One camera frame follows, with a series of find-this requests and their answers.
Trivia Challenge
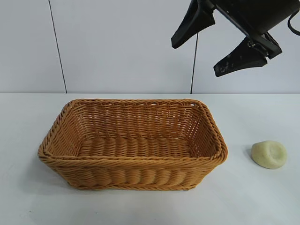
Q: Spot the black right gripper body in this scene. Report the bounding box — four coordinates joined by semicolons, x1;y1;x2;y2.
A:
206;0;300;60

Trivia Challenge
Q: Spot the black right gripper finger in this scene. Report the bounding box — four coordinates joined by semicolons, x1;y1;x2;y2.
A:
213;37;268;78
171;0;216;49

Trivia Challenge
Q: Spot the pale yellow egg yolk pastry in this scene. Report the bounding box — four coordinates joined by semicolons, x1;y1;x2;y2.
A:
251;140;288;168

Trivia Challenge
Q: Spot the brown woven wicker basket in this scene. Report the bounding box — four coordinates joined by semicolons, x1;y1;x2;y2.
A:
37;98;229;191

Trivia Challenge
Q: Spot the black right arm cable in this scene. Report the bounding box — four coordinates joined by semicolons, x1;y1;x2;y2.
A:
287;11;300;36

